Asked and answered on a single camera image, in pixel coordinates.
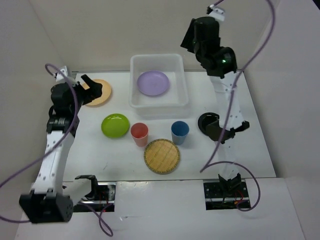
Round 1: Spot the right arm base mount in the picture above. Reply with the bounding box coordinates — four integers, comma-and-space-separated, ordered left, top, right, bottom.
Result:
203, 180, 251, 211

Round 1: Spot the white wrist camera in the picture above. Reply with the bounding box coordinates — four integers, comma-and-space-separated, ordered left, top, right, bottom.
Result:
53, 65, 73, 83
206, 4, 226, 22

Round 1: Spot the blue plastic cup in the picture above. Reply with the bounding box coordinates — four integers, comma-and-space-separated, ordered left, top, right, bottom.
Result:
171, 121, 190, 145

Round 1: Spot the round bamboo woven tray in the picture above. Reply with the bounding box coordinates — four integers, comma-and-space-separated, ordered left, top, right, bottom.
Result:
143, 138, 181, 175

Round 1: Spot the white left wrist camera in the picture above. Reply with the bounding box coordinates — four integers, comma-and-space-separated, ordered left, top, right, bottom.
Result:
53, 65, 73, 83

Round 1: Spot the translucent white plastic bin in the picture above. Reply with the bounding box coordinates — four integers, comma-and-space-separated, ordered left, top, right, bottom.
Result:
128, 53, 189, 119

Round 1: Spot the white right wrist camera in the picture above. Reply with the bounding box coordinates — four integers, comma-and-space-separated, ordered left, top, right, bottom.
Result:
206, 4, 226, 22

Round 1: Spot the red plastic cup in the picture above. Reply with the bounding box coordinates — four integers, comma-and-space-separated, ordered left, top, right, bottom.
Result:
130, 122, 149, 147

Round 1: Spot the green plastic plate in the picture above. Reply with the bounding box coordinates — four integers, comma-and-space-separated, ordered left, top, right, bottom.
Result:
101, 113, 130, 138

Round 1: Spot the purple plastic plate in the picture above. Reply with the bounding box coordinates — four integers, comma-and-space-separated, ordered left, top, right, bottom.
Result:
136, 70, 170, 97

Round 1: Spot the black glossy plate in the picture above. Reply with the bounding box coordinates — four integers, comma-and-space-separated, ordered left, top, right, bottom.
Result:
197, 112, 220, 136

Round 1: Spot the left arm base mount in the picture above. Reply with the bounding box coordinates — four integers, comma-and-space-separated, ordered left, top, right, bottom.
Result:
62, 179, 116, 213

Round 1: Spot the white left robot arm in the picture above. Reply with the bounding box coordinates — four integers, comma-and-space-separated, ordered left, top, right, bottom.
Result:
19, 74, 102, 224

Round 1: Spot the orange plastic plate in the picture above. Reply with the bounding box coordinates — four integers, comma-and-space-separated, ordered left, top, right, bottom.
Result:
85, 79, 112, 107

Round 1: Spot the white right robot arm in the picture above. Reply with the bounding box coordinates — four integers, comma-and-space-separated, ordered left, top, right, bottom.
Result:
180, 16, 250, 197

